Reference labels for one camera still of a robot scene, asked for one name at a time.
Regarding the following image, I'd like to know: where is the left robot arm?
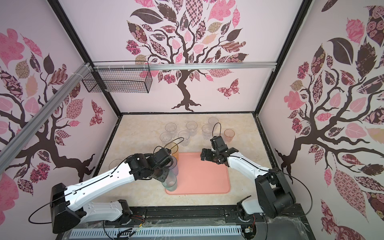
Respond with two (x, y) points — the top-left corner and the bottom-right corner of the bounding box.
(49, 148), (173, 234)

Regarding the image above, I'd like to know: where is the black wire basket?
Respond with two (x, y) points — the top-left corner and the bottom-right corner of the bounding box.
(82, 60), (153, 94)

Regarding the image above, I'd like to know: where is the left aluminium rail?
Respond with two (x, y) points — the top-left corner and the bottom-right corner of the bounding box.
(1, 63), (92, 173)

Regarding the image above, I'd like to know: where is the back aluminium rail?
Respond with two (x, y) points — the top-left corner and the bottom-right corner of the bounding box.
(93, 62), (277, 71)

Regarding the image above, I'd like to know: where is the aluminium rail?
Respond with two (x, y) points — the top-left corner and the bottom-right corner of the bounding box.
(93, 62), (277, 71)
(1, 63), (92, 173)

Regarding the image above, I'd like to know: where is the pink tray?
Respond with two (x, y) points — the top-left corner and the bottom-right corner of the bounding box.
(165, 153), (231, 195)

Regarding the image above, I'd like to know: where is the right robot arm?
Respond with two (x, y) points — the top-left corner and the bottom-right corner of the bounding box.
(201, 136), (296, 218)

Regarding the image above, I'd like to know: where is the white slotted cable duct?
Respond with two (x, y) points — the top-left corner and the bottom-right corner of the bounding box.
(67, 226), (243, 240)

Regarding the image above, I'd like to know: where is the blue-grey plastic cup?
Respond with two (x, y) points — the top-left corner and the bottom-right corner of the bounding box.
(169, 157), (179, 176)

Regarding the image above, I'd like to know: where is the orange-pink cup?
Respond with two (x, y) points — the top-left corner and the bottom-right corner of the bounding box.
(224, 129), (236, 143)

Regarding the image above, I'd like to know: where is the teal plastic cup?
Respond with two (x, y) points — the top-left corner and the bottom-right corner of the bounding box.
(162, 172), (177, 192)

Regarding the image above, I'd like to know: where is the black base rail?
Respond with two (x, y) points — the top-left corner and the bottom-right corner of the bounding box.
(57, 204), (315, 240)

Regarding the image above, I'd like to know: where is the amber plastic cup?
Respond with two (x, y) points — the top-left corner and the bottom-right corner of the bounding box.
(164, 142), (179, 160)

